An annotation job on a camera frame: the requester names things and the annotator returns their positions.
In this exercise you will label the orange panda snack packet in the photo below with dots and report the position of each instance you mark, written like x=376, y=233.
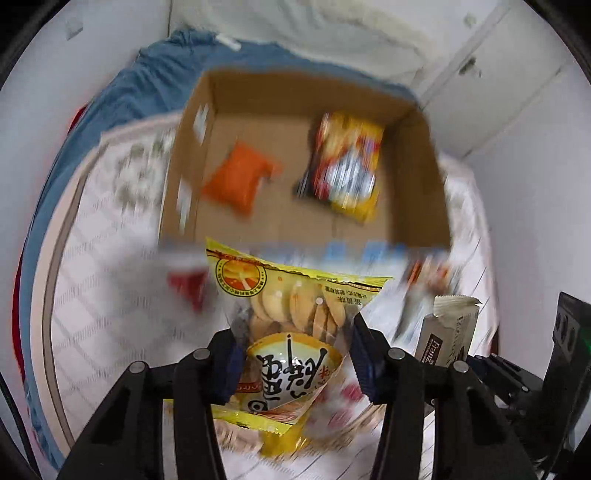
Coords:
x=427, y=277

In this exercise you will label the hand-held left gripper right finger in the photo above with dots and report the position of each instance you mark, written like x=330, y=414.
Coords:
x=367, y=364

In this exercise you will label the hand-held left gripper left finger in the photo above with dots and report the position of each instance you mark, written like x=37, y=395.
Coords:
x=229, y=369

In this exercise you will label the yellow instant noodle packet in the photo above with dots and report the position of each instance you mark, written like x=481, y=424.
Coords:
x=344, y=164

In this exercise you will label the yellow biscuit packet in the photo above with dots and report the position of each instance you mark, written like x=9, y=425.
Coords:
x=286, y=300

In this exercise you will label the cardboard box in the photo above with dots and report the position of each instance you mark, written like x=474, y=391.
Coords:
x=286, y=217

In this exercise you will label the white pillow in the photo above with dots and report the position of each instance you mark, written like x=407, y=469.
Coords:
x=323, y=37

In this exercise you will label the white wall clip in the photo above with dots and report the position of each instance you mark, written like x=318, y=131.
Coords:
x=74, y=26

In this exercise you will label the red snack packet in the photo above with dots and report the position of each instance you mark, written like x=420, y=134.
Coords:
x=188, y=288

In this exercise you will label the white chocolate cookie packet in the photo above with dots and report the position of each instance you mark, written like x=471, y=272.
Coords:
x=445, y=332

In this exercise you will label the blue blanket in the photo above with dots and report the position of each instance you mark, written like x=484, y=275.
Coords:
x=115, y=101

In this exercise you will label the white cabinet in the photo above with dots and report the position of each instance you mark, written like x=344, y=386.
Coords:
x=498, y=78

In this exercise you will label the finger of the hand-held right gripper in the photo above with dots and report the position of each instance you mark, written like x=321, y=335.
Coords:
x=501, y=376

